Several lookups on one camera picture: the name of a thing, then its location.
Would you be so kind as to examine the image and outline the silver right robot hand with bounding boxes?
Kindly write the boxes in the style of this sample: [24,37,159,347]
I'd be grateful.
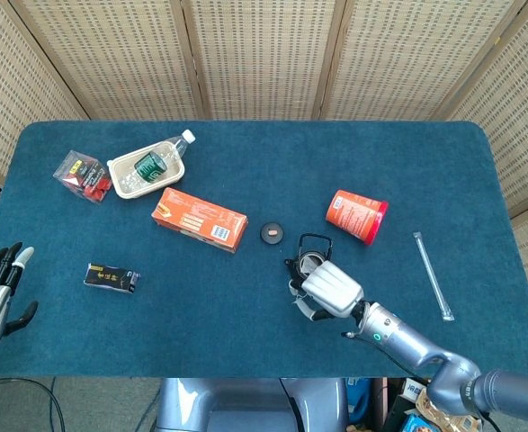
[288,260,366,321]

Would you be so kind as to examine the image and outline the black cast iron teapot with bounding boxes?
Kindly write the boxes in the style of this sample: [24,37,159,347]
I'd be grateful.
[283,232,336,292]

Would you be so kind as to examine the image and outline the black teapot lid orange knob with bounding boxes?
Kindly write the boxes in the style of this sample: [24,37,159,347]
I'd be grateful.
[259,221,285,247]

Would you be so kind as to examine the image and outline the tan snack food package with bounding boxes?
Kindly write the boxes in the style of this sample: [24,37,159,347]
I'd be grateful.
[414,389,483,432]

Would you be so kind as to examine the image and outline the orange snack canister red lid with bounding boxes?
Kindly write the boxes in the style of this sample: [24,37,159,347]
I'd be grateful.
[325,189,389,247]

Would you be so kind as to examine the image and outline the clear wrapped straw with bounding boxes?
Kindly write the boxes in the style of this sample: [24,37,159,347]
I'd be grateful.
[412,231,455,322]

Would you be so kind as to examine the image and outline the blue carton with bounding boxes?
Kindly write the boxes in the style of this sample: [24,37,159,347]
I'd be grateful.
[346,377,375,424]

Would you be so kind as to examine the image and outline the black carton gold lettering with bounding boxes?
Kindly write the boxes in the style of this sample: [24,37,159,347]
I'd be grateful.
[83,263,141,295]

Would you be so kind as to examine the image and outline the white printed carton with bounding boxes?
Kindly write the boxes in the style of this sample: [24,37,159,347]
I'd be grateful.
[401,377,431,402]

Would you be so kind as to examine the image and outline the blue felt table cover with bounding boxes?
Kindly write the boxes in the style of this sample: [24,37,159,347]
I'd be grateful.
[0,120,528,379]

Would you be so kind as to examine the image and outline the grey robot torso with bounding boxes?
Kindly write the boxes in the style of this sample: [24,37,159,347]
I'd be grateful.
[155,377,350,432]

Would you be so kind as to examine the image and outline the orange biscuit carton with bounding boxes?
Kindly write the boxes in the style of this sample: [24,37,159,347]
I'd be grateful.
[150,186,249,254]

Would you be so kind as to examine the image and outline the clear box red coffee capsules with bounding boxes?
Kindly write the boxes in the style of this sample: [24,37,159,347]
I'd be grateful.
[52,149,114,204]

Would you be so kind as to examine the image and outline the beige plastic food tray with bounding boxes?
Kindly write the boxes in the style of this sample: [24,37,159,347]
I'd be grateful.
[106,139,187,199]

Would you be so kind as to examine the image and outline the clear water bottle green label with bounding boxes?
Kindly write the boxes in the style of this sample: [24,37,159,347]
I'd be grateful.
[121,129,197,185]

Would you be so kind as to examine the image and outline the woven wooden folding screen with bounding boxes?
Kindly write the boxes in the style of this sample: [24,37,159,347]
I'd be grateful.
[0,0,528,352]

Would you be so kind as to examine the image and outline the black floor cable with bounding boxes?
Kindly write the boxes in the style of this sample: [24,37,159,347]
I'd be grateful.
[0,375,67,432]

